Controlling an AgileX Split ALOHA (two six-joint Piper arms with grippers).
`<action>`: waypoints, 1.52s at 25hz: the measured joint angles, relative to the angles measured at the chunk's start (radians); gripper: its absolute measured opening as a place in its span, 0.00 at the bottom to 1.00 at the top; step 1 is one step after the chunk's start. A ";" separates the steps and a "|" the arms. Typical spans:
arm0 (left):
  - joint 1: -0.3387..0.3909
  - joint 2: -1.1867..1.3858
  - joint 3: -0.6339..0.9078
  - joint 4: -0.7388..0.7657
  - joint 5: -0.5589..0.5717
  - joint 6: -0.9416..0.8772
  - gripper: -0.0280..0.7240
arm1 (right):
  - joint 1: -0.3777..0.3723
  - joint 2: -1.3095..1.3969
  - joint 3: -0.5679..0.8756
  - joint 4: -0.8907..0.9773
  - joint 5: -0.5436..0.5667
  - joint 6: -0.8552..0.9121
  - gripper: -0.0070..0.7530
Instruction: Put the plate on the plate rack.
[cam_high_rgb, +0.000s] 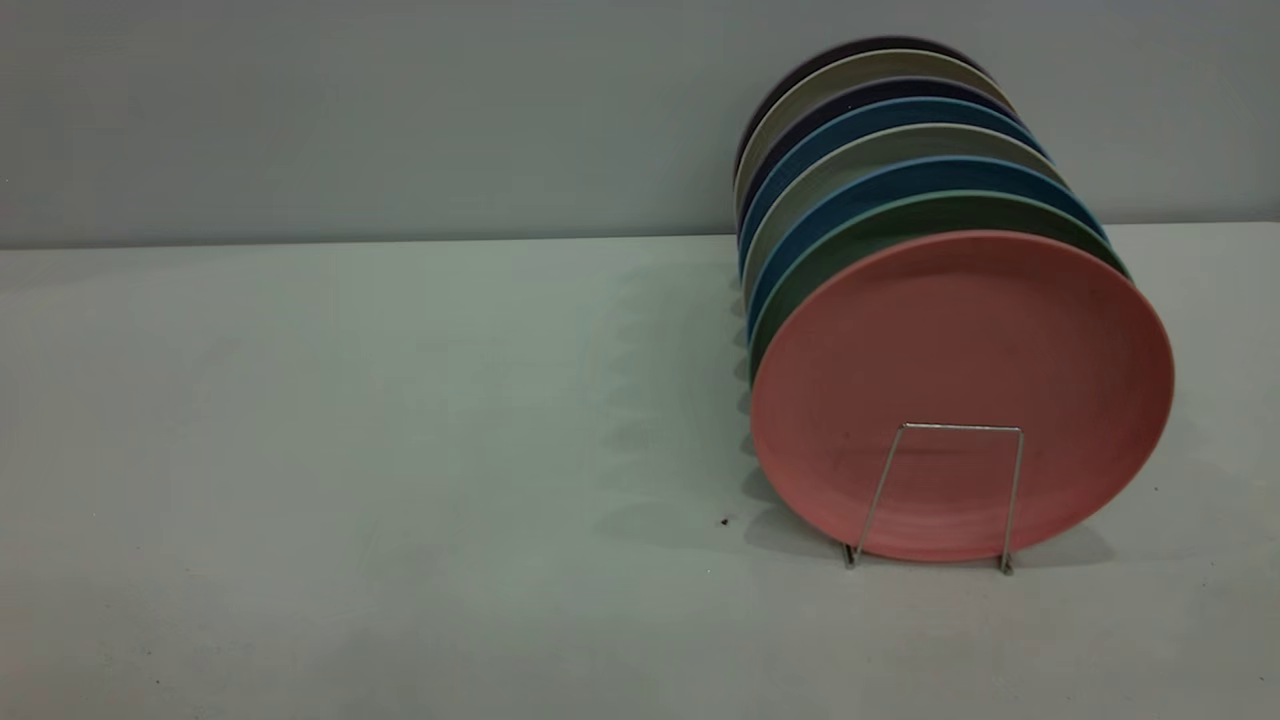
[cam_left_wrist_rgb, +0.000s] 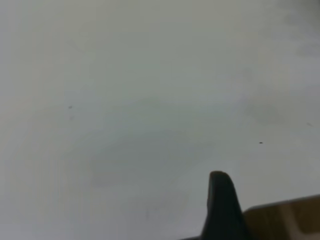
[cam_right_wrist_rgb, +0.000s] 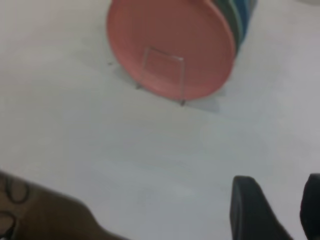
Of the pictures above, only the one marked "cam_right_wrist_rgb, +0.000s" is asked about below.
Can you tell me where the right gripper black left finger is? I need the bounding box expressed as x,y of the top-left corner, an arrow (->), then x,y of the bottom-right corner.
229,175 -> 295,240

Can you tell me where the blue round plate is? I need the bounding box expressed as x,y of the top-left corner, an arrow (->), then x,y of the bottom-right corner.
232,0 -> 259,60

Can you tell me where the green round plate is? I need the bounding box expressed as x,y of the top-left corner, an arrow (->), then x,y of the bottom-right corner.
212,0 -> 243,65

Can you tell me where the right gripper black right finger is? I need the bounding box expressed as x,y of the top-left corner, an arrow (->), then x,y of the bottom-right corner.
299,172 -> 320,240

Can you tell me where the pink round plate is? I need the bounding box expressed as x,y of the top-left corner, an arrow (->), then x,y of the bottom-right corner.
106,0 -> 236,102

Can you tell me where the silver wire plate rack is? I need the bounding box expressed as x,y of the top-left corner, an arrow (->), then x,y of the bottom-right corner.
134,45 -> 187,108

